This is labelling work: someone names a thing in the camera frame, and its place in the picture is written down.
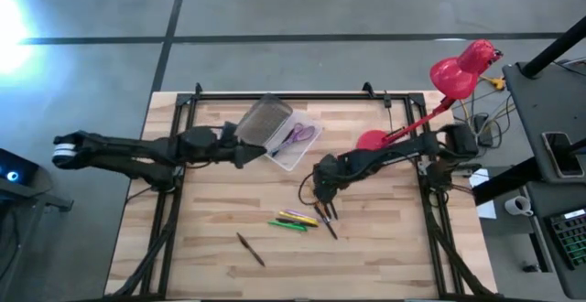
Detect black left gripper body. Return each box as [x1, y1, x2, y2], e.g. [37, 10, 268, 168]
[214, 121, 248, 168]

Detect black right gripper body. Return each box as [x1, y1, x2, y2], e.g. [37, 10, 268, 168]
[312, 153, 352, 205]

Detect clear plastic box lid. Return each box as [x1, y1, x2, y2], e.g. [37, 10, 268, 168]
[233, 93, 294, 147]

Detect purple handled scissors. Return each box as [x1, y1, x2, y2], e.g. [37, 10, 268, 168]
[269, 123, 317, 158]

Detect green marker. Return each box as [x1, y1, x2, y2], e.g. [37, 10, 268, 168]
[267, 220, 309, 232]

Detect clear plastic supply box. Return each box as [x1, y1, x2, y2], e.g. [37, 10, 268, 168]
[264, 109, 324, 173]

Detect light purple pen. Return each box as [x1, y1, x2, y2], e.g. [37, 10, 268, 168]
[284, 208, 320, 223]

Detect yellow highlighter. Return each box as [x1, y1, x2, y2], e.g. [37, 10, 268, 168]
[278, 210, 320, 227]

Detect white paper sheet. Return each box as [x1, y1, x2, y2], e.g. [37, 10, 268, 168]
[469, 167, 498, 221]

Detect black power adapter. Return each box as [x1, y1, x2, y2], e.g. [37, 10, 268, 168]
[473, 113, 494, 147]

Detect red desk lamp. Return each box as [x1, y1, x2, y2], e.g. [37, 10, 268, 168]
[355, 38, 504, 152]

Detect black square bar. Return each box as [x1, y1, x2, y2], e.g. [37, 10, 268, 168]
[471, 139, 586, 207]

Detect white mug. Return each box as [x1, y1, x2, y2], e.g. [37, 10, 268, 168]
[504, 195, 535, 217]

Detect yellow power plug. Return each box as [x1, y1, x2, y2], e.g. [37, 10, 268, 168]
[480, 76, 507, 92]

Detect black device with blue light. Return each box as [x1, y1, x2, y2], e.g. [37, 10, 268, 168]
[0, 148, 40, 187]

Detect grey side table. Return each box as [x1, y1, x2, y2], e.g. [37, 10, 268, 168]
[502, 61, 586, 184]

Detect black smartphone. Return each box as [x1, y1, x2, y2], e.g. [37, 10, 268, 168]
[542, 131, 585, 178]

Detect black keyboard with lit keys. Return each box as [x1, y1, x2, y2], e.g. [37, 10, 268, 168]
[547, 208, 586, 271]

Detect grey desk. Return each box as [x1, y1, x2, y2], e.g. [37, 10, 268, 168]
[524, 180, 586, 301]

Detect black round pole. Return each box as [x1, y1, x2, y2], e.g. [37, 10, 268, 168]
[521, 16, 586, 79]

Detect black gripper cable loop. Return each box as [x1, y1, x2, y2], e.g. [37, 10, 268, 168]
[298, 171, 321, 207]

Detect black metal table frame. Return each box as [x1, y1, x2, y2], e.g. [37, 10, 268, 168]
[104, 81, 495, 301]

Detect black arm base cable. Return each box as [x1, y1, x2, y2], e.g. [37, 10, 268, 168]
[125, 185, 159, 202]

